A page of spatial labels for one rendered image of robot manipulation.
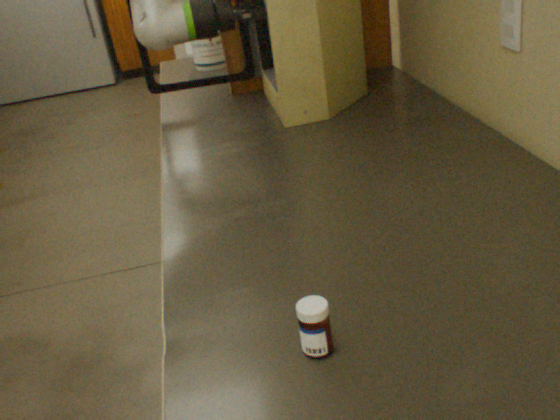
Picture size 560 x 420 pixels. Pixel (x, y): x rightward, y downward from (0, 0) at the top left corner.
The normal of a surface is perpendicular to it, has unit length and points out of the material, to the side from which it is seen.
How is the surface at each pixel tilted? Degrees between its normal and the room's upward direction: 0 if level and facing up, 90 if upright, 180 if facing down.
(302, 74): 90
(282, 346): 0
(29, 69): 90
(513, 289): 0
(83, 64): 90
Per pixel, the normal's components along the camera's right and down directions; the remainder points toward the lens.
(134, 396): -0.15, -0.88
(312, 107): 0.18, 0.44
